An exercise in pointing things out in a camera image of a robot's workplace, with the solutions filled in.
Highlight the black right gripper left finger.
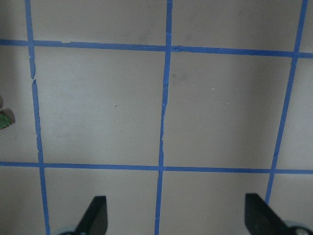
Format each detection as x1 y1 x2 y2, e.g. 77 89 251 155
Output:
75 196 108 235

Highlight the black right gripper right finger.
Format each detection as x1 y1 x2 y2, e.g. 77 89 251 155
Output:
245 193 289 235

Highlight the red strawberry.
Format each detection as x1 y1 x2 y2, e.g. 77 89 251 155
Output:
0 114 11 130

